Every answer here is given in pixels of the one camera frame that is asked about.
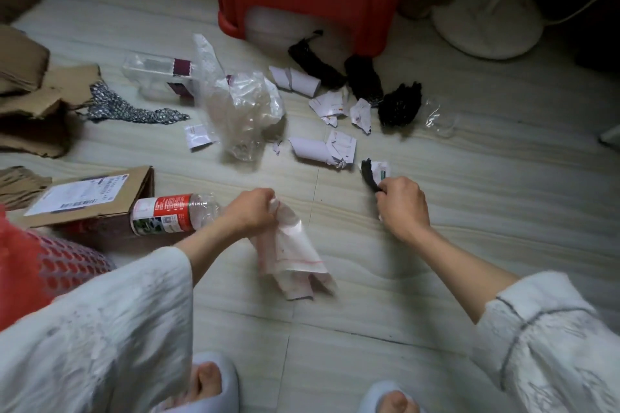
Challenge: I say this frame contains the person's right hand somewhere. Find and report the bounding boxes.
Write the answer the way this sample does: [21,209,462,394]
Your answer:
[374,176,432,244]

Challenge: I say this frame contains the person's left hand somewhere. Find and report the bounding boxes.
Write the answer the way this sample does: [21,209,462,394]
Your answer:
[220,187,282,239]

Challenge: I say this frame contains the plastic bottle red label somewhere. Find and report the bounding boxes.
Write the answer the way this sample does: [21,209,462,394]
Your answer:
[129,192,222,237]

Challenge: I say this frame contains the small white paper scrap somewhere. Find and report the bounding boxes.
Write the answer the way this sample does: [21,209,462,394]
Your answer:
[183,123,216,152]

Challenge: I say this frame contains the brown labelled cardboard mailer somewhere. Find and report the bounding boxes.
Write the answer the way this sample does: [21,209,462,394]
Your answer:
[21,165,156,230]

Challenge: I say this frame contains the black mesh piece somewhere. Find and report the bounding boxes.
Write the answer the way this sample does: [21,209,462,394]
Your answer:
[344,54,385,106]
[288,30,347,90]

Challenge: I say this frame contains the black white patterned cloth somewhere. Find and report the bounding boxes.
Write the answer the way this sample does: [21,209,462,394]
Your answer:
[79,81,191,126]

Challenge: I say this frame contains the clear plastic box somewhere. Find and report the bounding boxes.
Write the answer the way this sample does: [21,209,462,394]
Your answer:
[121,53,200,101]

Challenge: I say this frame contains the torn cardboard pieces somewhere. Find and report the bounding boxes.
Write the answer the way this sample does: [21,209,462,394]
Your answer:
[0,25,103,159]

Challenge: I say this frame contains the person's right forearm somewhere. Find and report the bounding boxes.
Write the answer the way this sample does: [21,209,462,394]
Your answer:
[404,226,520,324]

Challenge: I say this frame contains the person's left forearm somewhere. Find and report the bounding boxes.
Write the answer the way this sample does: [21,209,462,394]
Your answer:
[173,214,248,288]

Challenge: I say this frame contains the person's left foot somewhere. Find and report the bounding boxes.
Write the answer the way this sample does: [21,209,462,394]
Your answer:
[186,361,223,404]

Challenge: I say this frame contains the person's foot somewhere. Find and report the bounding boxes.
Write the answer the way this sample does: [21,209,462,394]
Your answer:
[186,361,223,404]
[380,390,421,413]

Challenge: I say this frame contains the person's right foot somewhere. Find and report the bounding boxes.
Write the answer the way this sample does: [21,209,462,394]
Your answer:
[380,390,421,413]

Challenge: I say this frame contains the white left slipper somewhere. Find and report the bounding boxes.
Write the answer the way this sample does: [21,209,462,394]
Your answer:
[154,352,241,413]

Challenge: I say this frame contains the white slipper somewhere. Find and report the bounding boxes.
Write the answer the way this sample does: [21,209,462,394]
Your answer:
[357,381,427,413]
[154,352,241,413]

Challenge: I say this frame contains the white right slipper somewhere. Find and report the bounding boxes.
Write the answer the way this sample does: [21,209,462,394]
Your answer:
[357,381,427,413]

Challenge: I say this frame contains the white right sleeve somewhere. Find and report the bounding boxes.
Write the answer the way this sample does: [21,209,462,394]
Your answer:
[472,271,620,413]

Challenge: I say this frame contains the white sleeve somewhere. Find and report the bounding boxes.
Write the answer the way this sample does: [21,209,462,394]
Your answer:
[0,247,194,413]
[472,271,620,413]

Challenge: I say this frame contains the white left sleeve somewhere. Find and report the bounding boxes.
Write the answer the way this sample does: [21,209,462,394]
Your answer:
[0,247,194,413]

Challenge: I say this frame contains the white round fan base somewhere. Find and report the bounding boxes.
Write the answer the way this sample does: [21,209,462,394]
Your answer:
[431,0,546,61]

